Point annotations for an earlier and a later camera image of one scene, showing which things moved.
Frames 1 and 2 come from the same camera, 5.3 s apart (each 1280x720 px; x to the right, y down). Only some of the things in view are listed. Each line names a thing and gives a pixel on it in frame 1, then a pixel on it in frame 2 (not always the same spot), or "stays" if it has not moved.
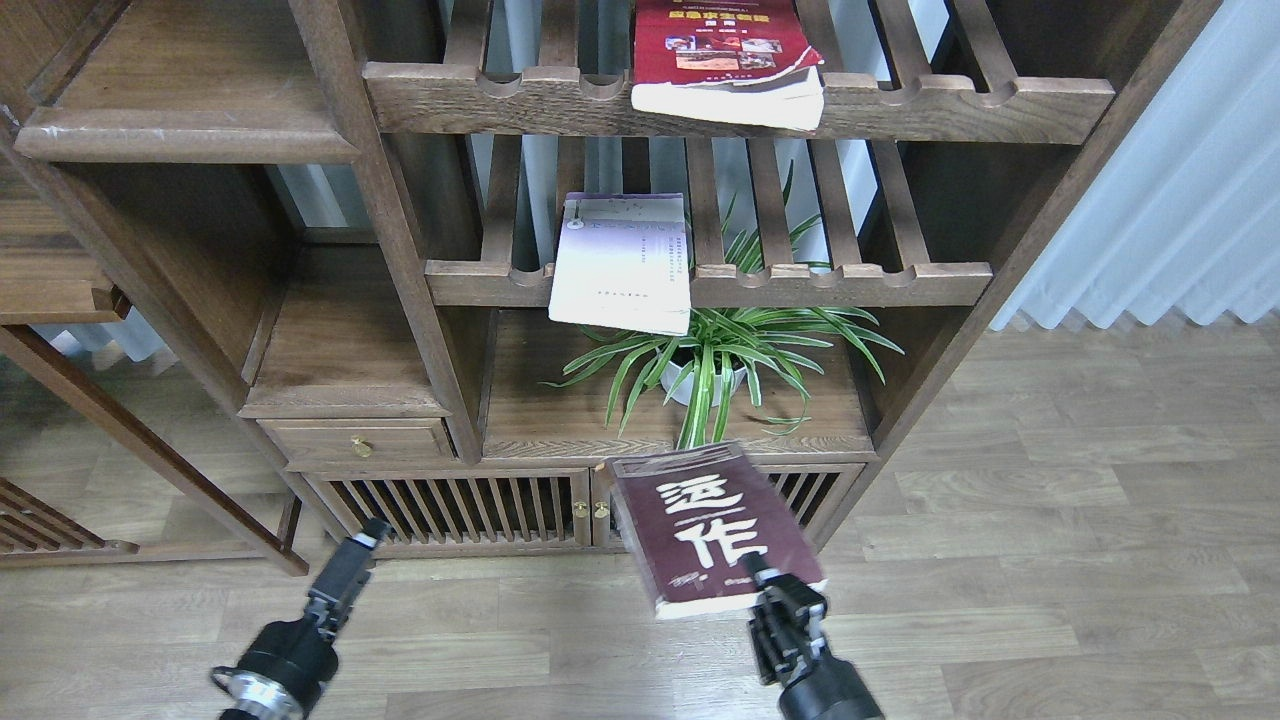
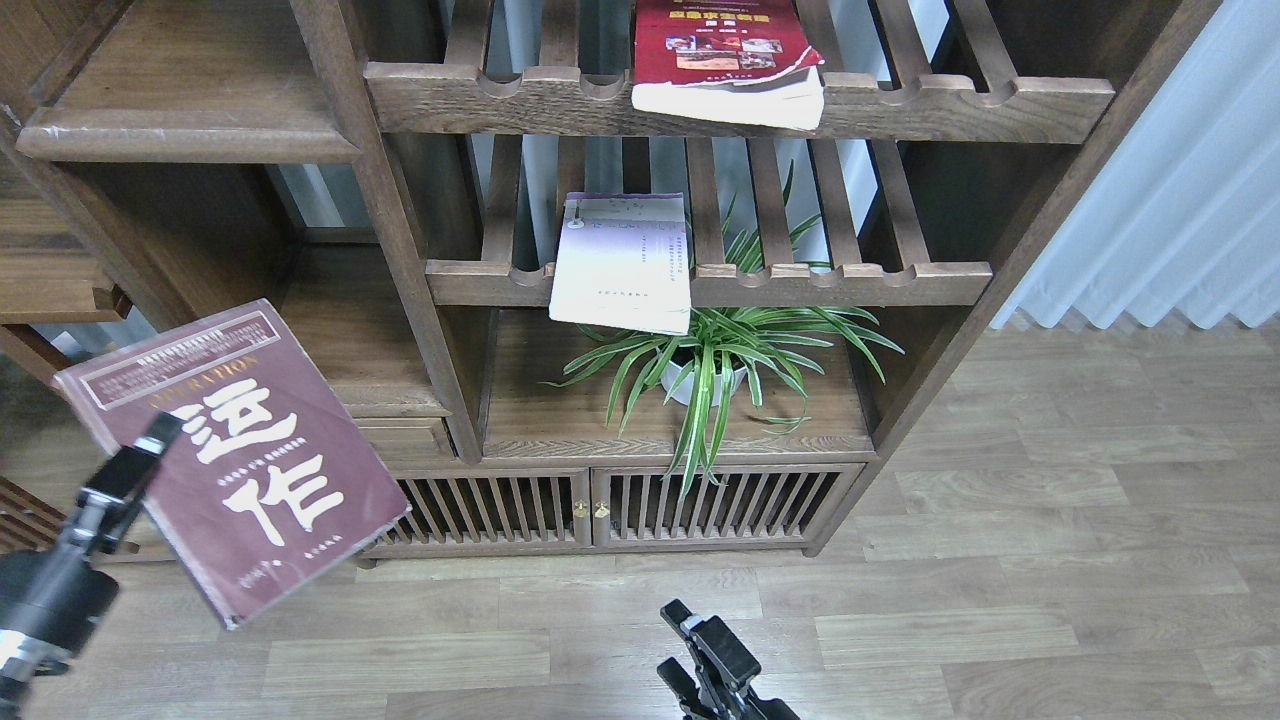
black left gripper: [284, 667] to [50, 597]
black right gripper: [828, 689] to [735, 664]
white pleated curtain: [1186, 217] stays
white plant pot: [686, 393] stays
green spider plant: [730, 351] stays
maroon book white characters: [691, 515] to [268, 482]
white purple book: [622, 262] stays
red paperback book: [743, 61] stays
